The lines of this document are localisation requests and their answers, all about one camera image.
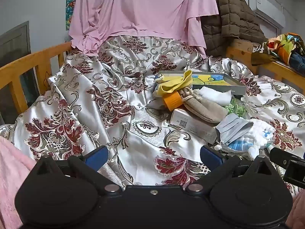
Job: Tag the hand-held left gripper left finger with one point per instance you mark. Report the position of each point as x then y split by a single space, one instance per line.
96 158

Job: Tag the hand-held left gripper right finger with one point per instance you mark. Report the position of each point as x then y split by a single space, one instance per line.
211 156

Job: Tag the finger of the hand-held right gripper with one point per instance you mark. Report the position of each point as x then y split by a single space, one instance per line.
278 156

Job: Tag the white sock with blue print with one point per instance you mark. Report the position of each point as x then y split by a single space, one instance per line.
259 133

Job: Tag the grey face mask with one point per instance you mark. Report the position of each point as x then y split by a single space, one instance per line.
233 128

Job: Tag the grey metal tin box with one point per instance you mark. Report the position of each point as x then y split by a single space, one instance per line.
238 87

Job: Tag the yellow knit cloth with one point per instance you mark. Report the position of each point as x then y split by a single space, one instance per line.
176 85

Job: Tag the white cardboard box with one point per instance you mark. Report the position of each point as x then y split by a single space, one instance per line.
195 126

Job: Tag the floral satin bedspread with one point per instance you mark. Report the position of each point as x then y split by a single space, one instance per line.
95 124

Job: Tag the white cloth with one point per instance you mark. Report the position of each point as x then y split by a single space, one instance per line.
214 96

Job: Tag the pink fleece cloth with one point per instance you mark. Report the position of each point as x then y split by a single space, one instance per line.
12 171

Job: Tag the blue jeans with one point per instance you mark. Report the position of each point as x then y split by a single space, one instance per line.
297 62

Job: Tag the brown printed cloth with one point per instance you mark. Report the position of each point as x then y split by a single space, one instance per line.
259 54

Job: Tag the colourful patchwork cloth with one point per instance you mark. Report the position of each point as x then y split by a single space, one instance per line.
281 45

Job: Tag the grey framed panel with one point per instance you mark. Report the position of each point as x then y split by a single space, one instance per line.
14 52

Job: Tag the brown quilted jacket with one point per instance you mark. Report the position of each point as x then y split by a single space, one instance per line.
236 16

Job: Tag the white air conditioner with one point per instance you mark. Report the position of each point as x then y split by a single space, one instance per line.
266 9

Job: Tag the pink bed sheet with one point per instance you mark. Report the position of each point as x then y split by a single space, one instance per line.
143 9

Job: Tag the wooden bed frame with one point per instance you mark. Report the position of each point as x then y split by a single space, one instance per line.
23 63

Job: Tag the colourful wall poster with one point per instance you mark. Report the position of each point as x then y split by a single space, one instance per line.
70 12

